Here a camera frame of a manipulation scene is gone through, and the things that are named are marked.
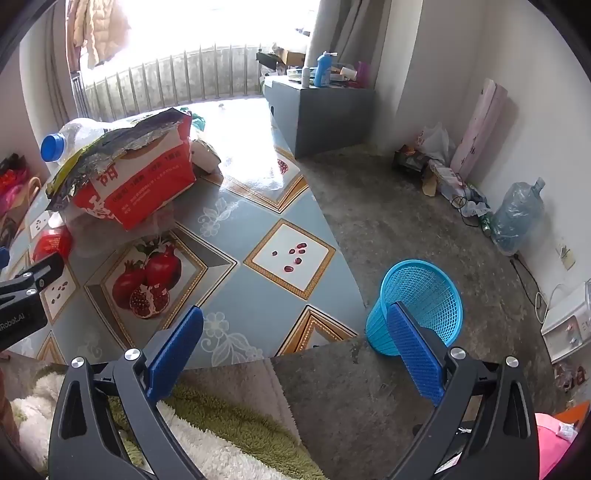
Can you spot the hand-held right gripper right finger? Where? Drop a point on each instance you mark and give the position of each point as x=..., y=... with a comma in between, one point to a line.
x=415, y=355

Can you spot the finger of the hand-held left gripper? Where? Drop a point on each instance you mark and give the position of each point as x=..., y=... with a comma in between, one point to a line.
x=32, y=279

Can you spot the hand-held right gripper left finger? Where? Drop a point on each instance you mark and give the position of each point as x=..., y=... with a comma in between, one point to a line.
x=178, y=350

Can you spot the blue mesh basket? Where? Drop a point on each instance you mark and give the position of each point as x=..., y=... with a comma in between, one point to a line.
x=429, y=286

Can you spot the dark foil snack bag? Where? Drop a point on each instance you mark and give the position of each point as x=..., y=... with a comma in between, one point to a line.
x=78, y=173

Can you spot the clear bottle with blue cap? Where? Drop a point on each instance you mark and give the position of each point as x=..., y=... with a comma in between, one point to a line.
x=69, y=138

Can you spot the red snack bag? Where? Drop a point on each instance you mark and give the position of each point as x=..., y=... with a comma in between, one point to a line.
x=152, y=175

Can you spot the fruit print tablecloth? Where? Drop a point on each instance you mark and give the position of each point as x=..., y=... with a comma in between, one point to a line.
x=258, y=221

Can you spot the white plastic appliance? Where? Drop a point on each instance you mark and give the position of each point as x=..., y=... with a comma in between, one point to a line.
x=565, y=323

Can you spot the pink cloth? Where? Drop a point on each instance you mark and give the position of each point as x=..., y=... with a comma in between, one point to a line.
x=551, y=443

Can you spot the large water jug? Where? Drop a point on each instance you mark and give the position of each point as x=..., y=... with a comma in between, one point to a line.
x=515, y=217

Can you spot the pile of cardboard and paper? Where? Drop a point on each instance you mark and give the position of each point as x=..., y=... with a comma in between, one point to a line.
x=438, y=177

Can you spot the gold and white carton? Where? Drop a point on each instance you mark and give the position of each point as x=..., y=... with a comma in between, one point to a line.
x=205, y=156

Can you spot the white plastic bag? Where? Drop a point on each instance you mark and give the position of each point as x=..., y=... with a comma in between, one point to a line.
x=434, y=141

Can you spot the green plastic bag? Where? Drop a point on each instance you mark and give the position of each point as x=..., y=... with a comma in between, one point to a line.
x=199, y=122

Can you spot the pink rolled mat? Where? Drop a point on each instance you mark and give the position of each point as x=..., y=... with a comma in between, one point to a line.
x=480, y=129

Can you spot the metal balcony railing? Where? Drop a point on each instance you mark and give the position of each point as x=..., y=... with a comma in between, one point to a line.
x=175, y=78

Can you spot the grey cabinet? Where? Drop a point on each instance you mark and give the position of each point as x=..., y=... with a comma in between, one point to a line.
x=323, y=120

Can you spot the beige puffer jacket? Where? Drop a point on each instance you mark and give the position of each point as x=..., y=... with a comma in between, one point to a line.
x=99, y=27

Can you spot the pink container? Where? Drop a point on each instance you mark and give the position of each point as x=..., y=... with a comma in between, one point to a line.
x=363, y=74

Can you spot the small white bottle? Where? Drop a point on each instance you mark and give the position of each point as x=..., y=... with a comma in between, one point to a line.
x=306, y=78

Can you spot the blue detergent bottle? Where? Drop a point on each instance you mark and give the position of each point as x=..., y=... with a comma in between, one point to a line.
x=324, y=69

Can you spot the black device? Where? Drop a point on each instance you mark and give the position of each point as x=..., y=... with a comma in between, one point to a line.
x=268, y=60

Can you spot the cardboard box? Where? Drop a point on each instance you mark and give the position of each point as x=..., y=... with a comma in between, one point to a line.
x=292, y=57

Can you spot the grey curtain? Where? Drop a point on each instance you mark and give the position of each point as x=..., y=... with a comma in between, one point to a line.
x=351, y=27

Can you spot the wall outlet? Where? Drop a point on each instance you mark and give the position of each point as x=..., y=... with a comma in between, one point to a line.
x=565, y=257

